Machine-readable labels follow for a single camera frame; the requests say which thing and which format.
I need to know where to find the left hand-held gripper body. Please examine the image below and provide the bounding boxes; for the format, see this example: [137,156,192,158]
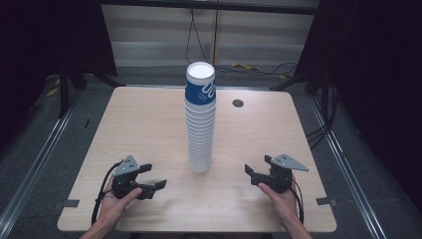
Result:
[110,154,147,200]

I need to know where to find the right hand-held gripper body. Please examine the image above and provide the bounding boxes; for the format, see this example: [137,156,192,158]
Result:
[265,153,310,194]

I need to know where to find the stack of paper cups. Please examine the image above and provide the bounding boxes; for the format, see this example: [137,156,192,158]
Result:
[184,98,217,174]

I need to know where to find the person's right hand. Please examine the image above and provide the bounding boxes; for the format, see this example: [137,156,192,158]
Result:
[258,178,303,230]

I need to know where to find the person's left hand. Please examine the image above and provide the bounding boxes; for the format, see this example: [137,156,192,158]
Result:
[99,185,143,229]

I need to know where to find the grey tape piece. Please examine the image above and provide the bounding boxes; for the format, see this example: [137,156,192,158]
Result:
[315,196,338,207]
[61,198,81,209]

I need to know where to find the black metal stand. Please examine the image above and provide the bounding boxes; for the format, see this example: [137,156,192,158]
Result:
[57,58,127,120]
[269,64,334,116]

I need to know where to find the yellow tape strip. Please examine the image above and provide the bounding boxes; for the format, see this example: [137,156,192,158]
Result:
[230,62,261,72]

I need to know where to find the dark curtain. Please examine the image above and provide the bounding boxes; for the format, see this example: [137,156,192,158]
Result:
[294,0,422,213]
[0,0,117,153]

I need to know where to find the black overhead bar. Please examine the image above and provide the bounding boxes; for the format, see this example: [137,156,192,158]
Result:
[99,0,320,16]

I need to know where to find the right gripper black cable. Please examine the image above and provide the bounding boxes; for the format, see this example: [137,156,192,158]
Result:
[289,178,306,224]

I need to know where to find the bundle of black cables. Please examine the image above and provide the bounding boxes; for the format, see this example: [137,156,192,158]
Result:
[304,84,336,151]

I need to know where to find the metal floor rail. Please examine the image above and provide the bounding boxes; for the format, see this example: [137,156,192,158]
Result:
[0,88,86,231]
[308,95,388,239]

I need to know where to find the black cable on floor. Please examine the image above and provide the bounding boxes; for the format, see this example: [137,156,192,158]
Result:
[214,61,299,78]

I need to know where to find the hanging black cable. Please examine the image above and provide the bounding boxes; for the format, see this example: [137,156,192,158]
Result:
[184,8,217,69]

